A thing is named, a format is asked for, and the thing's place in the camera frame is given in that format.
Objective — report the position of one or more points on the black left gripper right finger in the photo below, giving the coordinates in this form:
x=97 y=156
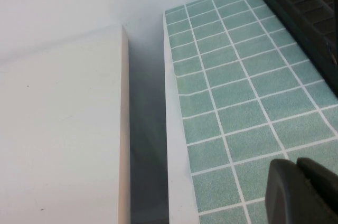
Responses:
x=326 y=189

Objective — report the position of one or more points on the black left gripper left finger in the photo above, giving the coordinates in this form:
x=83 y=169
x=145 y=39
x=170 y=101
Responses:
x=282 y=195

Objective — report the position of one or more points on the black plastic dish rack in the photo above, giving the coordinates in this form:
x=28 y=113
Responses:
x=303 y=12

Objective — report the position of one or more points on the green tile-pattern tablecloth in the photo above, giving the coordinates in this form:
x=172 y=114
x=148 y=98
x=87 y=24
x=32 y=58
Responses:
x=237 y=102

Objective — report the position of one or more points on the white side table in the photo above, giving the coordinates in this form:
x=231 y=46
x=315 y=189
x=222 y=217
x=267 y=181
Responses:
x=52 y=129

